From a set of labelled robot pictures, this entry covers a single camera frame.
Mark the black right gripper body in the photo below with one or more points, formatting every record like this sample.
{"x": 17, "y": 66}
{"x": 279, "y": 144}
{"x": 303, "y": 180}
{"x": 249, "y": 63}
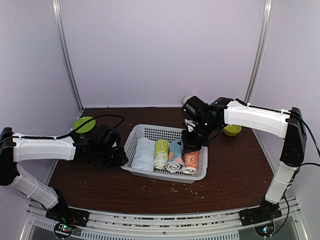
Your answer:
{"x": 199, "y": 137}

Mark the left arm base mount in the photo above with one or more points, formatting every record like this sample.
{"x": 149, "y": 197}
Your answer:
{"x": 62, "y": 213}

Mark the aluminium frame post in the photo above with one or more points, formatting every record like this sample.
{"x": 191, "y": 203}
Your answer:
{"x": 260, "y": 51}
{"x": 65, "y": 53}

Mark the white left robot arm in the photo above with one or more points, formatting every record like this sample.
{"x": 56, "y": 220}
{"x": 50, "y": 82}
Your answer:
{"x": 16, "y": 148}

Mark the blue patterned towel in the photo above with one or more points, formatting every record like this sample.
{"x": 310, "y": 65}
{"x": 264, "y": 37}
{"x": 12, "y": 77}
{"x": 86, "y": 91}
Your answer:
{"x": 175, "y": 157}

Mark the front aluminium rail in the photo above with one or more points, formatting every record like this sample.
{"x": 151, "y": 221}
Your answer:
{"x": 216, "y": 225}

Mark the teal patterned paper cup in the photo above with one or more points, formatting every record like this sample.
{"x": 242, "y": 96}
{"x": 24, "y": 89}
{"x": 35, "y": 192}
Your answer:
{"x": 186, "y": 98}

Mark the green plate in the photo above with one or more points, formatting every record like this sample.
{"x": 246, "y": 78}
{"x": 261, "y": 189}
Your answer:
{"x": 84, "y": 124}

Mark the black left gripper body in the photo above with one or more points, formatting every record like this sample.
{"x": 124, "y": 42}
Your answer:
{"x": 110, "y": 160}

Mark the white plastic basket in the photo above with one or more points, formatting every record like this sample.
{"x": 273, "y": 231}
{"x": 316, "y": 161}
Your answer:
{"x": 155, "y": 133}

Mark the green bowl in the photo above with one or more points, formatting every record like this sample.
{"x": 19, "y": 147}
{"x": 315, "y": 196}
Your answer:
{"x": 232, "y": 130}

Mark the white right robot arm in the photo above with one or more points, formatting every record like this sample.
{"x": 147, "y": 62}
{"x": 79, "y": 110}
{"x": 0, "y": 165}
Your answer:
{"x": 282, "y": 123}

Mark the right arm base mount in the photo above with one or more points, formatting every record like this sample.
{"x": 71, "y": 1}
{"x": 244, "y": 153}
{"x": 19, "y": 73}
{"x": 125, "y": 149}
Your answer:
{"x": 265, "y": 212}

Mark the left aluminium frame post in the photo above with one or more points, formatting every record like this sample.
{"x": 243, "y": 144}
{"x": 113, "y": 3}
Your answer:
{"x": 65, "y": 53}

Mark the orange bunny towel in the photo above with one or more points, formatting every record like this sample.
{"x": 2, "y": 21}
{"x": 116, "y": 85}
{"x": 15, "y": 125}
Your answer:
{"x": 191, "y": 162}

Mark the green rolled towel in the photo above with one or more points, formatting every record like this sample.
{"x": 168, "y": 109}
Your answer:
{"x": 161, "y": 154}

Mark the white rolled towel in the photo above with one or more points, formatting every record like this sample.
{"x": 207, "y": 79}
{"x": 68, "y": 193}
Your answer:
{"x": 144, "y": 155}

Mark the right aluminium frame post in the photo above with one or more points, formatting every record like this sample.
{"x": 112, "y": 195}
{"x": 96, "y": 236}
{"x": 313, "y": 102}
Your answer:
{"x": 260, "y": 51}

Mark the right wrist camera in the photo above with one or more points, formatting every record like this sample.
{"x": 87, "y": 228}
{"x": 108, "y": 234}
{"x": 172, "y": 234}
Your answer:
{"x": 190, "y": 125}

